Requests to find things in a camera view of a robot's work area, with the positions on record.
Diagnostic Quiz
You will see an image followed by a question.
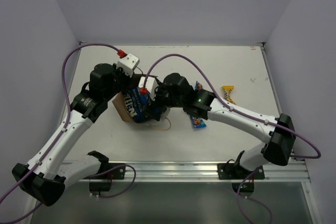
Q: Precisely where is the left black controller box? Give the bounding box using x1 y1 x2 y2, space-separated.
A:
89 182 111 194

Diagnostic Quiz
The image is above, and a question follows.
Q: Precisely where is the small blue M&M's packet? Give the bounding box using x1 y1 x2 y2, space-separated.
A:
195 81 203 90

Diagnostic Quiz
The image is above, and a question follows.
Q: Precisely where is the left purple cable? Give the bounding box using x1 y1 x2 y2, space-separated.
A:
0 43 137 222

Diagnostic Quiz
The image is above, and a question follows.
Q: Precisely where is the brown paper bag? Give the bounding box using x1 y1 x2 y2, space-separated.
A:
112 72 172 131

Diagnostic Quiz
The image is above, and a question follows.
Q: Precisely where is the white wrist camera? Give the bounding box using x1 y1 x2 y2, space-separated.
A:
117 53 140 77
138 77 159 101

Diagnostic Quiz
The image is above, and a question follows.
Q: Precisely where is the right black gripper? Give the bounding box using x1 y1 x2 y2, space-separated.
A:
142 82 186 121

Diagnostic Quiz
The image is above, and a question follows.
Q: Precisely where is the aluminium front rail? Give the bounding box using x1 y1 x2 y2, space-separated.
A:
60 159 312 183

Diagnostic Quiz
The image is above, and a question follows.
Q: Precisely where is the blue Kettle chips bag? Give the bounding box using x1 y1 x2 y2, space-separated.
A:
122 87 153 123

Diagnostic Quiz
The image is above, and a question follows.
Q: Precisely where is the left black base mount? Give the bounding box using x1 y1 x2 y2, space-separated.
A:
97 163 125 180

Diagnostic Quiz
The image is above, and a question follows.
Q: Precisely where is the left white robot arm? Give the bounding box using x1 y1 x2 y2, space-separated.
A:
12 63 133 206

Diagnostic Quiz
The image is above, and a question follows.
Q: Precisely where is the right black controller box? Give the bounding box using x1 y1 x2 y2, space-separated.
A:
232 182 255 195

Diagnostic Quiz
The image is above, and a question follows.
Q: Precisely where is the black controller box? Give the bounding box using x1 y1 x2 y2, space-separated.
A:
89 182 111 194
232 182 255 195

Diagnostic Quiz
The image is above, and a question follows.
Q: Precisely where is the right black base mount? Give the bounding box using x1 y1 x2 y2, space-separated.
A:
217 159 251 180

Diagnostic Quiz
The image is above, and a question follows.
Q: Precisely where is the yellow M&M's packet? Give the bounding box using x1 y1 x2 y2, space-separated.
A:
221 86 236 104

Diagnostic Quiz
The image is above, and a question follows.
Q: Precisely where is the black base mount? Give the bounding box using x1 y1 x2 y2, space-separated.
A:
97 163 125 180
217 159 251 180

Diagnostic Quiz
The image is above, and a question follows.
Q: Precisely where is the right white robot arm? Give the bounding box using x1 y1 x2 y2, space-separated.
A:
139 73 296 178

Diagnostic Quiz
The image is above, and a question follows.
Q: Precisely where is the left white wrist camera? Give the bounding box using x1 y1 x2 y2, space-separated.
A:
117 53 140 77

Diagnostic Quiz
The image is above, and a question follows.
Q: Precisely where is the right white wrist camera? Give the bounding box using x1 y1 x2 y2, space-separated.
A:
138 77 159 101

